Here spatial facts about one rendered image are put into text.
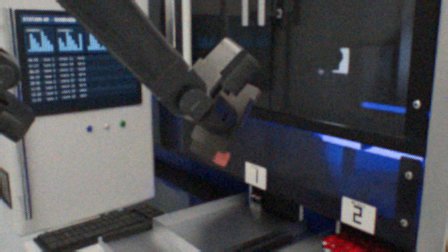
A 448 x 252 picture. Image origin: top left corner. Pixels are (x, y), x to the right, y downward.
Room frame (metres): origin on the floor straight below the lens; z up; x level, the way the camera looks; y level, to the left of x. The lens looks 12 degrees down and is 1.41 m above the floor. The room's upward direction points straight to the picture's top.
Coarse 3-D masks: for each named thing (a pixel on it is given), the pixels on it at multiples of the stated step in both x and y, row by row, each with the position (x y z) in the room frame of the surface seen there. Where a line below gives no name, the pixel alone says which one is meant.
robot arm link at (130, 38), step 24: (72, 0) 0.40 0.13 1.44; (96, 0) 0.41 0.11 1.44; (120, 0) 0.43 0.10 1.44; (96, 24) 0.43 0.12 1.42; (120, 24) 0.44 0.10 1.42; (144, 24) 0.46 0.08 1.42; (120, 48) 0.45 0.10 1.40; (144, 48) 0.47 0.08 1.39; (168, 48) 0.49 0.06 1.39; (144, 72) 0.49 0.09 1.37; (168, 72) 0.50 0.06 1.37; (192, 72) 0.53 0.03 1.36; (168, 96) 0.52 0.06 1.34
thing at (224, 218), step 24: (168, 216) 1.13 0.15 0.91; (192, 216) 1.18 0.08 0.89; (216, 216) 1.19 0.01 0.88; (240, 216) 1.19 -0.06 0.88; (264, 216) 1.19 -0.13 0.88; (168, 240) 1.04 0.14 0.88; (192, 240) 1.04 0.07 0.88; (216, 240) 1.04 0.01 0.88; (240, 240) 1.04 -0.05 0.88; (264, 240) 1.01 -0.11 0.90
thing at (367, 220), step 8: (344, 200) 0.92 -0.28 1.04; (352, 200) 0.90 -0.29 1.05; (344, 208) 0.92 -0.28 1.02; (352, 208) 0.90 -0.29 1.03; (368, 208) 0.87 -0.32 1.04; (344, 216) 0.91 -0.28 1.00; (352, 216) 0.90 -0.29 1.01; (368, 216) 0.87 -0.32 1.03; (352, 224) 0.90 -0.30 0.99; (368, 224) 0.86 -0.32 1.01
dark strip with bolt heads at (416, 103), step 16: (416, 0) 0.82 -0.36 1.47; (432, 0) 0.80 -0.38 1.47; (416, 16) 0.82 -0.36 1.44; (432, 16) 0.79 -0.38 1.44; (416, 32) 0.82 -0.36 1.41; (432, 32) 0.79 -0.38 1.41; (416, 48) 0.81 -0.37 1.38; (432, 48) 0.79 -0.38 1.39; (416, 64) 0.81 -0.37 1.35; (432, 64) 0.79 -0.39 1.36; (416, 80) 0.81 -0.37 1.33; (416, 96) 0.81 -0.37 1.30; (416, 112) 0.80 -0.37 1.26; (416, 128) 0.80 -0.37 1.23
